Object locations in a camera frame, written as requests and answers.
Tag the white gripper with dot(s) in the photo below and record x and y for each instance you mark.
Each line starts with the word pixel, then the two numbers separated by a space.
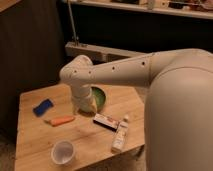
pixel 83 98

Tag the white bottle with label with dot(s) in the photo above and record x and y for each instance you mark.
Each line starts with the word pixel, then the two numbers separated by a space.
pixel 120 135

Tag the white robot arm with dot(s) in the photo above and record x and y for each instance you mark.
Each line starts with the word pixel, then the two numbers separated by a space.
pixel 178 114

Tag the metal pole stand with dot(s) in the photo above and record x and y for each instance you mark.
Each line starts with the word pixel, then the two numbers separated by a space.
pixel 75 37

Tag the green bowl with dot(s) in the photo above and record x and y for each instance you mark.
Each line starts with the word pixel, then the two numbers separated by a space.
pixel 100 97

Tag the small dark red box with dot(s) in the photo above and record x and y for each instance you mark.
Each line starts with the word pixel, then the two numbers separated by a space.
pixel 106 121

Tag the orange carrot toy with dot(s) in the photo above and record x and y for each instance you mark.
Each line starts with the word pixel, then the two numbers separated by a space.
pixel 60 120

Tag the blue sponge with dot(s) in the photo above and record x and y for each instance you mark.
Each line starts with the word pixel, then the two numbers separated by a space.
pixel 42 107

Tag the wooden table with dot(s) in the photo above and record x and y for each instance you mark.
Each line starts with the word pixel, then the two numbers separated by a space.
pixel 92 142

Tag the white paper cup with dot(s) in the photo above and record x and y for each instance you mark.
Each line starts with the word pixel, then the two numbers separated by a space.
pixel 62 153

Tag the white metal beam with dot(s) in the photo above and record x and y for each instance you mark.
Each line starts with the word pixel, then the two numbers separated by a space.
pixel 98 53

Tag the white wall shelf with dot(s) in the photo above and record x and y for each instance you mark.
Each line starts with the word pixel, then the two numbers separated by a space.
pixel 202 9

